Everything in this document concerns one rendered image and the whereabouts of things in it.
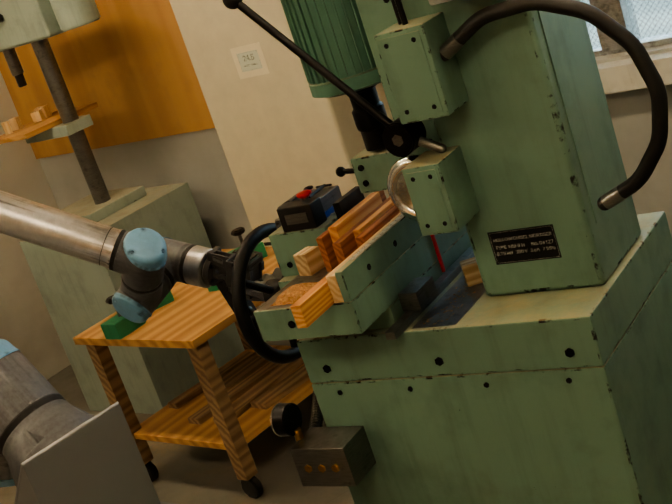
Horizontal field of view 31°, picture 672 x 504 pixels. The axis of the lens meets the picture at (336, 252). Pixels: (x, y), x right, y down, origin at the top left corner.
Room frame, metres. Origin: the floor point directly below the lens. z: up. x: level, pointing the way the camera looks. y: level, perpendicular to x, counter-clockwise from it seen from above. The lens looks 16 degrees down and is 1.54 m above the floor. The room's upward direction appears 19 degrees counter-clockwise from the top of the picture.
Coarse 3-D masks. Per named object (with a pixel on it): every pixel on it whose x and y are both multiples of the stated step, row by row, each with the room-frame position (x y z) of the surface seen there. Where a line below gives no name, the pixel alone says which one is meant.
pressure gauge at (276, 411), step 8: (280, 408) 2.08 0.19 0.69; (288, 408) 2.08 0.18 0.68; (296, 408) 2.09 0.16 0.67; (272, 416) 2.07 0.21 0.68; (280, 416) 2.06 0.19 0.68; (288, 416) 2.07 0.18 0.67; (296, 416) 2.09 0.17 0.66; (272, 424) 2.07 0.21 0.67; (280, 424) 2.06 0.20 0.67; (288, 424) 2.06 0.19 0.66; (296, 424) 2.08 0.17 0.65; (280, 432) 2.06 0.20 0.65; (288, 432) 2.06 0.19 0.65; (296, 432) 2.07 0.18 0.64; (296, 440) 2.07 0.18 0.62
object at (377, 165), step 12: (360, 156) 2.16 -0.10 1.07; (372, 156) 2.14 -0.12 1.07; (384, 156) 2.13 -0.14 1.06; (396, 156) 2.12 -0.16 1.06; (360, 168) 2.16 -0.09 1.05; (372, 168) 2.15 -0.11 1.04; (384, 168) 2.13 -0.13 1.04; (360, 180) 2.17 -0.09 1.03; (372, 180) 2.15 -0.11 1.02; (384, 180) 2.14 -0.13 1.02
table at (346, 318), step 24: (456, 240) 2.22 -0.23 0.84; (408, 264) 2.06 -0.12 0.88; (384, 288) 1.98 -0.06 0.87; (264, 312) 2.01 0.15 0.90; (288, 312) 1.98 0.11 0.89; (336, 312) 1.92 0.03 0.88; (360, 312) 1.91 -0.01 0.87; (264, 336) 2.02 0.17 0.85; (288, 336) 1.99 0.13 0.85; (312, 336) 1.96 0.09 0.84
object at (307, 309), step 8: (376, 232) 2.11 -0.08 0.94; (320, 280) 1.94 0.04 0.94; (312, 288) 1.91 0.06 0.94; (320, 288) 1.90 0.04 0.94; (328, 288) 1.92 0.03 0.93; (304, 296) 1.89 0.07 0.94; (312, 296) 1.88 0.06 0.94; (320, 296) 1.90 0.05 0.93; (328, 296) 1.91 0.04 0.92; (296, 304) 1.86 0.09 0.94; (304, 304) 1.86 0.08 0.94; (312, 304) 1.87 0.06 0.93; (320, 304) 1.89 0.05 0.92; (328, 304) 1.91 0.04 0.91; (296, 312) 1.85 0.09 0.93; (304, 312) 1.85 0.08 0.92; (312, 312) 1.87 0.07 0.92; (320, 312) 1.89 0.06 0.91; (296, 320) 1.86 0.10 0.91; (304, 320) 1.85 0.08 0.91; (312, 320) 1.86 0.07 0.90
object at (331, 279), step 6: (396, 216) 2.13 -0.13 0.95; (390, 222) 2.10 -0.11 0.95; (354, 252) 2.00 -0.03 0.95; (348, 258) 1.98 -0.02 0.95; (342, 264) 1.95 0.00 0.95; (336, 270) 1.93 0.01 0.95; (330, 276) 1.91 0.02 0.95; (330, 282) 1.92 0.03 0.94; (336, 282) 1.91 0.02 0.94; (330, 288) 1.92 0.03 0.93; (336, 288) 1.91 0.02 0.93; (336, 294) 1.91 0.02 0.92; (336, 300) 1.92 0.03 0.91; (342, 300) 1.91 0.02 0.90
